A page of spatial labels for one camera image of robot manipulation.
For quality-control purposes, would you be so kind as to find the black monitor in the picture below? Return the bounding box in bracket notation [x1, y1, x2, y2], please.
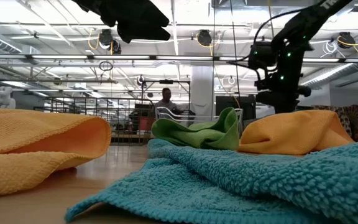
[215, 95, 257, 121]

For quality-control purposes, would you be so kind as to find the yellow hanging cable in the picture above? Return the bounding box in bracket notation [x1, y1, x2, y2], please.
[267, 0, 275, 32]

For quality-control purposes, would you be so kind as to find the clear plastic basket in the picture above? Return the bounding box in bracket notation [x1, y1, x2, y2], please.
[155, 106, 244, 139]

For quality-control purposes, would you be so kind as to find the black hanging cable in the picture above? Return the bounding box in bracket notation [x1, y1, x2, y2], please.
[229, 0, 241, 109]

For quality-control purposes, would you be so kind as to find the yellow microfiber towel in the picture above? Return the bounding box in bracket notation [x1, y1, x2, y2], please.
[0, 108, 112, 199]
[237, 109, 356, 156]

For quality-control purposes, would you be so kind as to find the person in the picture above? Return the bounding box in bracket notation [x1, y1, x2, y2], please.
[154, 87, 183, 114]

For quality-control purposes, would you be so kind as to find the blue microfiber towel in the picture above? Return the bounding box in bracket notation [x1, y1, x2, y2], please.
[64, 138, 358, 224]

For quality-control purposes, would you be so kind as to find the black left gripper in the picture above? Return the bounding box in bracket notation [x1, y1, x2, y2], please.
[71, 0, 172, 44]

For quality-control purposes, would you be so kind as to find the black gantry frame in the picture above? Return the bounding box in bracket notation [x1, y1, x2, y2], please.
[140, 78, 192, 108]

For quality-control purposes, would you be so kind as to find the green microfiber towel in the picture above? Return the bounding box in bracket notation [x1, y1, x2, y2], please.
[151, 106, 241, 151]

